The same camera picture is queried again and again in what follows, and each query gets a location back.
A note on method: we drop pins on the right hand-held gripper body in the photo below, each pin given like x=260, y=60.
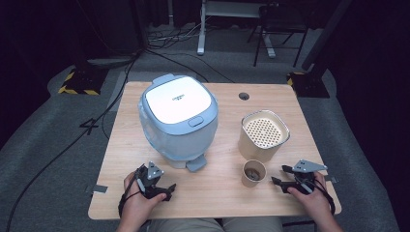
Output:
x=304, y=177

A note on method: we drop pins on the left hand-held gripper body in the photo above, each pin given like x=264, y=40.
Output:
x=151, y=185

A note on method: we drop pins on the dark wet tea residue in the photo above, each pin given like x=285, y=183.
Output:
x=253, y=175

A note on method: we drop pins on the brown paper cup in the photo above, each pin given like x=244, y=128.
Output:
x=248, y=182

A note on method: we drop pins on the beige container with perforated strainer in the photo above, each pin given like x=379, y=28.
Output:
x=251, y=148

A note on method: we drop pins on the blue and white pedal bin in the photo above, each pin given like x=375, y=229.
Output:
x=177, y=103

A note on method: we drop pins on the person's left hand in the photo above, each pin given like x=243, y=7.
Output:
x=137, y=206

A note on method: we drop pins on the person's right hand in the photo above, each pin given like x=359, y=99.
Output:
x=317, y=203

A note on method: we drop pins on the grey tape piece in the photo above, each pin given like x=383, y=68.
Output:
x=332, y=179

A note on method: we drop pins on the person's beige pants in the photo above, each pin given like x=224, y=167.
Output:
x=193, y=225

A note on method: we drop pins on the black stand with hazard-striped base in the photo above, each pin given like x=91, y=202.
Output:
x=309, y=83
x=83, y=80

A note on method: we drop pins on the black chair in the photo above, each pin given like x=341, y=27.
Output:
x=280, y=19

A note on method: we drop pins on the white desk frame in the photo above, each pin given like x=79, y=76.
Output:
x=201, y=35

